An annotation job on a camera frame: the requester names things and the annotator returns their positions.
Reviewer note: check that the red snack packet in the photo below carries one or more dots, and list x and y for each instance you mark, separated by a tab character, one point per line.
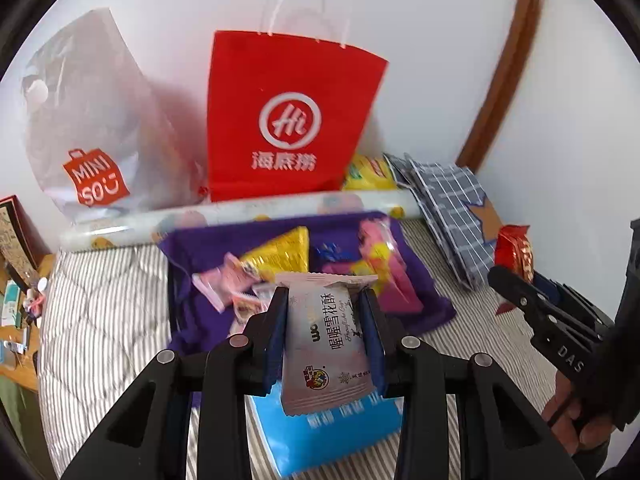
515	250

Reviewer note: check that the purple towel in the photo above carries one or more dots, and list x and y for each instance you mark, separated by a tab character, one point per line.
430	305

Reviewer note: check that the printed wrapping paper roll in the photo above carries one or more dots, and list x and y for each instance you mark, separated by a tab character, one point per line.
125	230

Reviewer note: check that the green blanket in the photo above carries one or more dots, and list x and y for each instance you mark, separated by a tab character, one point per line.
10	410

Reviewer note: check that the blue plaid fabric bag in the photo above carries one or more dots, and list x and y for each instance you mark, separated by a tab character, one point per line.
445	200

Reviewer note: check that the white plastic shopping bag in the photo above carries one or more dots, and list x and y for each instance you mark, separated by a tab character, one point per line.
100	110

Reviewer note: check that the brown wooden door frame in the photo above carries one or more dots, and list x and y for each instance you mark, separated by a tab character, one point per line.
515	60

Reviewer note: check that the person's right hand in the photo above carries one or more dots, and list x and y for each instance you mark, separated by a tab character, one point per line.
585	427

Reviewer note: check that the cluster of small cosmetic bottles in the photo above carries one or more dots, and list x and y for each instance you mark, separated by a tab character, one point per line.
35	300

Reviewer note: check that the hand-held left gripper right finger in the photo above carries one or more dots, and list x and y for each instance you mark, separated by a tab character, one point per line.
372	340

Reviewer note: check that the pink snack packet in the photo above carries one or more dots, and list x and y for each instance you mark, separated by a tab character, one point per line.
220	280

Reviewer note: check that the wooden nightstand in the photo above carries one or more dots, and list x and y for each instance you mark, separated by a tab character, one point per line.
25	375

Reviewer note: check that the striped mattress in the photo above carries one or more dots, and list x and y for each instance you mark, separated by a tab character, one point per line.
100	310

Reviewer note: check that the person's right forearm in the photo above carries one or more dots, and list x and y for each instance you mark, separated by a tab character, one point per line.
605	460

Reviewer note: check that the blue tissue pack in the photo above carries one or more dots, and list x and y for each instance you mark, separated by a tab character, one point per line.
320	435

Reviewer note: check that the pale pink pastry packet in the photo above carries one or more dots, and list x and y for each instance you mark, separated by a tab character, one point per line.
325	340

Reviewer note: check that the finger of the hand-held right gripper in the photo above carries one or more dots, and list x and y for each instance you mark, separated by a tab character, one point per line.
515	290
565	297

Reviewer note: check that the patterned notebook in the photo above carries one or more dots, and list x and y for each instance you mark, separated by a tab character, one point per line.
15	240

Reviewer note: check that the red paper bag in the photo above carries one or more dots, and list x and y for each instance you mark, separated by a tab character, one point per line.
240	110

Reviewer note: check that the teal white box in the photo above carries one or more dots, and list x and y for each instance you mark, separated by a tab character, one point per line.
10	305

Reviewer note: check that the white red-edged snack packet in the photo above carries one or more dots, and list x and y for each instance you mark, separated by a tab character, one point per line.
250	305

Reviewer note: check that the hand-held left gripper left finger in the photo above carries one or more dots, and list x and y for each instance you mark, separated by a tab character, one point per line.
277	330

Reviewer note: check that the yellow snack bag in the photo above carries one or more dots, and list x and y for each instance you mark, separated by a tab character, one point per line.
365	172

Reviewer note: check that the pink orange candy packet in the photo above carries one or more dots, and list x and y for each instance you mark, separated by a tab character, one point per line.
377	245

